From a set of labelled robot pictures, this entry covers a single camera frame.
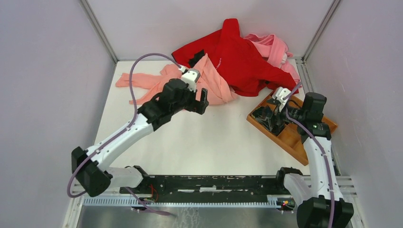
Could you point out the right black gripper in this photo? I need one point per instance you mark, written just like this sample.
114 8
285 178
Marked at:
277 112

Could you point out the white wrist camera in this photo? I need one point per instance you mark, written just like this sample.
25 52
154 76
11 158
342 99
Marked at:
190 76
281 96

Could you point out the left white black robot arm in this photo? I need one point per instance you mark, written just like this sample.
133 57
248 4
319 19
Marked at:
92 166

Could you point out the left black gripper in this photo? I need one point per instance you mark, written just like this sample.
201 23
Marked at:
197 107

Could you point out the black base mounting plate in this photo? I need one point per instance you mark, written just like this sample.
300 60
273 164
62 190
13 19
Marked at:
212 189

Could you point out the salmon orange jacket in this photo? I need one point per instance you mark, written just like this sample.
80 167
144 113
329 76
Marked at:
219 91

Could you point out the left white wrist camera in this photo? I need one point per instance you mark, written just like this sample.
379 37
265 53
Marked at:
190 76

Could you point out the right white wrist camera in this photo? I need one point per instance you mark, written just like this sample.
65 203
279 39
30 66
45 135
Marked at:
281 96

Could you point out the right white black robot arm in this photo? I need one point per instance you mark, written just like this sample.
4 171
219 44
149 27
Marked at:
320 204

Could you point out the pink garment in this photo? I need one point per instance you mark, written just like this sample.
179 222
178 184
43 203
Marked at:
275 51

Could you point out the red garment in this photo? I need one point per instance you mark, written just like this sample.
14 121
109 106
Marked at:
236 59

